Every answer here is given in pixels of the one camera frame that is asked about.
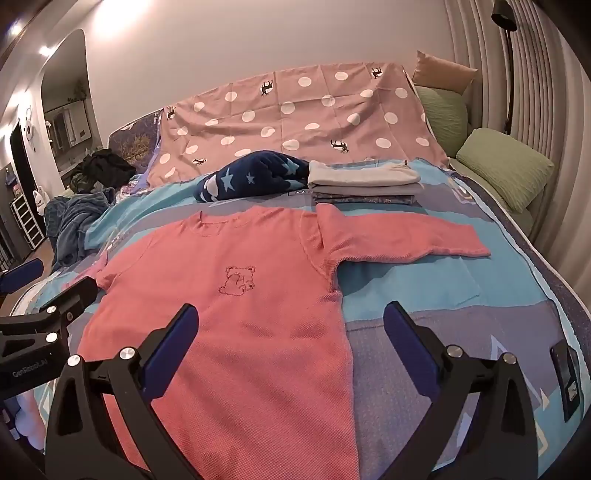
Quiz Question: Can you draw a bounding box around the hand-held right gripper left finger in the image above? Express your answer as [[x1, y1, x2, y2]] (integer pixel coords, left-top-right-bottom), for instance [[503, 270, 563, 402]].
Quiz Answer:
[[45, 304, 204, 480]]

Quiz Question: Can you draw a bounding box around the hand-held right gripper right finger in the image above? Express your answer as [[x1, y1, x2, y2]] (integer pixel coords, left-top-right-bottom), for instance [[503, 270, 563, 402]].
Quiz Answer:
[[385, 301, 540, 480]]

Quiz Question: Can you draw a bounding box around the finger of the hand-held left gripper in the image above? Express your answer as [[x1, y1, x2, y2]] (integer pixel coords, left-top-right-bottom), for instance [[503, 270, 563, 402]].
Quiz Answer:
[[0, 258, 45, 296], [0, 278, 99, 357]]

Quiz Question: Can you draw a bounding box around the pink shirt with bear print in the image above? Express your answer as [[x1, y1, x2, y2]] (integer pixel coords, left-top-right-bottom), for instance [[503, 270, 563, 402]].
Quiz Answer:
[[76, 203, 491, 480]]

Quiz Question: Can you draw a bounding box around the pile of dark clothes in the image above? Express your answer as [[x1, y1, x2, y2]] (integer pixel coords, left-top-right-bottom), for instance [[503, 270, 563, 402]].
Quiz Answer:
[[69, 148, 137, 188]]

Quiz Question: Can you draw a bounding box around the white cloth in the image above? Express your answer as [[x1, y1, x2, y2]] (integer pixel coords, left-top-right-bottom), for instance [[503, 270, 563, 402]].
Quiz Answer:
[[4, 392, 49, 446]]

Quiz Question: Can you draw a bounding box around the white shelf rack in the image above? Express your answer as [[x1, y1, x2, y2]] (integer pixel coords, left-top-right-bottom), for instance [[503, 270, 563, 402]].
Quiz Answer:
[[11, 194, 46, 250]]

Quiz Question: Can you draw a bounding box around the blue-grey blanket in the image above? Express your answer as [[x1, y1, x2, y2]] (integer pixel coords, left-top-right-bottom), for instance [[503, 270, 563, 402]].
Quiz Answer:
[[45, 187, 116, 271]]

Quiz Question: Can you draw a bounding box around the black rectangular device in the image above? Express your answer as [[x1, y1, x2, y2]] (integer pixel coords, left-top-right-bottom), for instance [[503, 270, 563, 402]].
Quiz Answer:
[[549, 340, 581, 423]]

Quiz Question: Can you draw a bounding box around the folded dark patterned cloth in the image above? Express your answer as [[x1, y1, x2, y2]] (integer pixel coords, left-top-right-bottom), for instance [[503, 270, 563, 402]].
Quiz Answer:
[[313, 194, 416, 206]]

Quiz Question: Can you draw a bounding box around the folded grey cloth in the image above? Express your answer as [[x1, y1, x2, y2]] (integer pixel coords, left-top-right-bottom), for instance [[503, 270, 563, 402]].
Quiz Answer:
[[311, 184, 423, 197]]

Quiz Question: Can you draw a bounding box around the folded cream cloth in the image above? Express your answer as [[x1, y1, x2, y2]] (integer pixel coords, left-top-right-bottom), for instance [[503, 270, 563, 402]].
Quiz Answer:
[[308, 159, 422, 189]]

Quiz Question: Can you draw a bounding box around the navy star blanket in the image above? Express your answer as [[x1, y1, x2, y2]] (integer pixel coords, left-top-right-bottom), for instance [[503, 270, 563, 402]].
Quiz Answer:
[[194, 150, 311, 203]]

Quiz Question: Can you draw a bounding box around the green ribbed pillow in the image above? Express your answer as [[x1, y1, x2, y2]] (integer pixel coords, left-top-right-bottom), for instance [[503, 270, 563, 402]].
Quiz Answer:
[[456, 128, 554, 213], [416, 87, 469, 148]]

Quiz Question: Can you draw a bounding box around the pink polka dot sheet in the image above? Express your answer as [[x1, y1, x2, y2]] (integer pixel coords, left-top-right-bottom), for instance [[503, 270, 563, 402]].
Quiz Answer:
[[147, 62, 450, 190]]

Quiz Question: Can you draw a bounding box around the beige pillow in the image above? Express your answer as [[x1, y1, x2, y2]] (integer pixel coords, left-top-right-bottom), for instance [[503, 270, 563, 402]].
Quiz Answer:
[[412, 51, 478, 95]]

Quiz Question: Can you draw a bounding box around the black floor lamp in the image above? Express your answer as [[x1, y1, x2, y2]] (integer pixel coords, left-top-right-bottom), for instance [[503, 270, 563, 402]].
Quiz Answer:
[[491, 0, 520, 137]]

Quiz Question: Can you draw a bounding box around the white wall ornament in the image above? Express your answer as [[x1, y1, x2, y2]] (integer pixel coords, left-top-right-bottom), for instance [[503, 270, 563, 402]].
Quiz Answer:
[[21, 106, 38, 151]]

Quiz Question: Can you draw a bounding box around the wall cabinet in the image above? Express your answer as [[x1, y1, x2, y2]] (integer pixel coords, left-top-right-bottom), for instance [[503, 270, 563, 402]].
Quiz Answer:
[[44, 99, 93, 153]]

